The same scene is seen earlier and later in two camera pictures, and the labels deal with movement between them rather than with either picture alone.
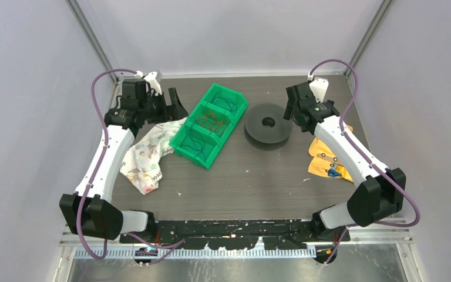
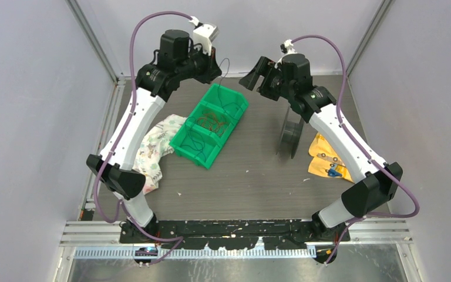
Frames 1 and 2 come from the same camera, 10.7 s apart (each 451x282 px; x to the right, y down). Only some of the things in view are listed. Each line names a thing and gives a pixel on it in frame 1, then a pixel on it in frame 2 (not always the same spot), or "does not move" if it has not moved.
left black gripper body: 152,107 -> 198,65
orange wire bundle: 216,124 does not move
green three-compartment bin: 205,130 does not move
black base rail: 280,234 does not move
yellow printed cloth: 325,162 does not move
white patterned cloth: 141,165 does not move
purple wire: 224,103 -> 219,83
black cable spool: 265,128 -> 290,137
